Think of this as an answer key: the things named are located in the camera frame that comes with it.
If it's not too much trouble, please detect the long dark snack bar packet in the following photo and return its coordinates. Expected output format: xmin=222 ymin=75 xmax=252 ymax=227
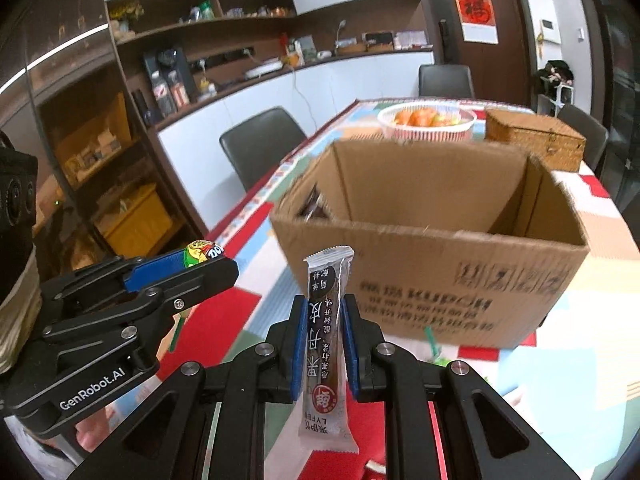
xmin=302 ymin=245 xmax=361 ymax=453

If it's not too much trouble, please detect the brown wall shelving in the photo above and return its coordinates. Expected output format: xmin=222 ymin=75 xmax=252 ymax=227
xmin=105 ymin=0 xmax=423 ymax=91

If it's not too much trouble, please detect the brown wicker box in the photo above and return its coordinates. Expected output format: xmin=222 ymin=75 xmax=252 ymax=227
xmin=485 ymin=108 xmax=587 ymax=173

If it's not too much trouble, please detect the yellow storage box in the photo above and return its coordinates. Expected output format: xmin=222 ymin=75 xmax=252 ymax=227
xmin=95 ymin=185 xmax=173 ymax=258

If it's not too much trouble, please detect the white desk card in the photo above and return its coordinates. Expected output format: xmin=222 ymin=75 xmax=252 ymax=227
xmin=395 ymin=30 xmax=427 ymax=51

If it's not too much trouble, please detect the black clothes pile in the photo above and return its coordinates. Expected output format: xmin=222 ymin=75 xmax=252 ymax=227
xmin=532 ymin=60 xmax=576 ymax=92

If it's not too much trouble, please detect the person's left hand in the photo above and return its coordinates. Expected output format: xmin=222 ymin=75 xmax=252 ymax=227
xmin=75 ymin=410 xmax=110 ymax=453

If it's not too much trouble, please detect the dark open shelf unit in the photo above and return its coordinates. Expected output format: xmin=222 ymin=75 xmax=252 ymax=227
xmin=0 ymin=0 xmax=211 ymax=281

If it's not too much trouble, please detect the colourful patchwork tablecloth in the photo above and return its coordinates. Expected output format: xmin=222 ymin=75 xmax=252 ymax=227
xmin=157 ymin=99 xmax=640 ymax=480

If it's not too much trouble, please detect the clear water bottle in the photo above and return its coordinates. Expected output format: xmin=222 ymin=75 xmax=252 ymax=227
xmin=151 ymin=71 xmax=170 ymax=113

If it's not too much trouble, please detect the white rack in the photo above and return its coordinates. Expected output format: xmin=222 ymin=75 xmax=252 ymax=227
xmin=550 ymin=85 xmax=575 ymax=116

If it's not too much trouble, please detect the dark grey dining chair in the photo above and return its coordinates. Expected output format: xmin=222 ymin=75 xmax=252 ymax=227
xmin=418 ymin=64 xmax=475 ymax=100
xmin=556 ymin=104 xmax=609 ymax=171
xmin=219 ymin=106 xmax=308 ymax=193

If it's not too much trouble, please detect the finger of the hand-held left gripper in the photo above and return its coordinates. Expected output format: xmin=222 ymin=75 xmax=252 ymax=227
xmin=39 ymin=249 xmax=190 ymax=320
xmin=42 ymin=259 xmax=240 ymax=350

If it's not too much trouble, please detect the brown cardboard box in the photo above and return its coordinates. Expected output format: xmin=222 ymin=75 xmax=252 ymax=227
xmin=270 ymin=139 xmax=590 ymax=351

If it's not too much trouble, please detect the yellow flower bunch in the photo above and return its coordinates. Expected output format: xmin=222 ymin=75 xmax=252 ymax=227
xmin=109 ymin=2 xmax=145 ymax=23

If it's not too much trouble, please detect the white sideboard counter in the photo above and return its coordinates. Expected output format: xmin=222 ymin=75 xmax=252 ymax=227
xmin=150 ymin=47 xmax=436 ymax=241

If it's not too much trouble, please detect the black flat device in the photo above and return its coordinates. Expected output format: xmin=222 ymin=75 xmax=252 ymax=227
xmin=363 ymin=31 xmax=396 ymax=51

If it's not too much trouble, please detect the red and white wall calendar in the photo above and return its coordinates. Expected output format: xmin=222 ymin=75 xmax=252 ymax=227
xmin=451 ymin=0 xmax=499 ymax=43

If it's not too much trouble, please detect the white tray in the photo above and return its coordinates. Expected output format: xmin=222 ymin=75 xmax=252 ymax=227
xmin=244 ymin=58 xmax=283 ymax=78

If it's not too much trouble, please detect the green lollipop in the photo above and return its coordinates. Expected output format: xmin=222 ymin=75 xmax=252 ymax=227
xmin=424 ymin=326 xmax=453 ymax=367
xmin=170 ymin=240 xmax=227 ymax=352

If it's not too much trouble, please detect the white power cable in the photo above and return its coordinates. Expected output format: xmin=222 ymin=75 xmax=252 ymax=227
xmin=290 ymin=67 xmax=318 ymax=136

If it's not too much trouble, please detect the dark brown door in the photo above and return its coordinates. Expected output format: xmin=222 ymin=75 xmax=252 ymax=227
xmin=417 ymin=0 xmax=538 ymax=101

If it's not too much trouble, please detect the dark glass door cabinet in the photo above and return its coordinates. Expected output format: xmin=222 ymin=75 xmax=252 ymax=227
xmin=595 ymin=0 xmax=640 ymax=211

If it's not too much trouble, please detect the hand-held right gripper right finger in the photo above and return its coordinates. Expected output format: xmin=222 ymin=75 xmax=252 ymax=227
xmin=341 ymin=292 xmax=583 ymax=480

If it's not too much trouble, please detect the dark brown cracker packet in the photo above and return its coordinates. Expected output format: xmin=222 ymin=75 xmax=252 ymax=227
xmin=298 ymin=183 xmax=335 ymax=222

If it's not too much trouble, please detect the white fruit basket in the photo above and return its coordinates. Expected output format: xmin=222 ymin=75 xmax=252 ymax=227
xmin=377 ymin=104 xmax=477 ymax=143

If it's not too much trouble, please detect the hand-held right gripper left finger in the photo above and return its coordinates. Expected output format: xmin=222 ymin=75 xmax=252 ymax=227
xmin=65 ymin=294 xmax=308 ymax=480

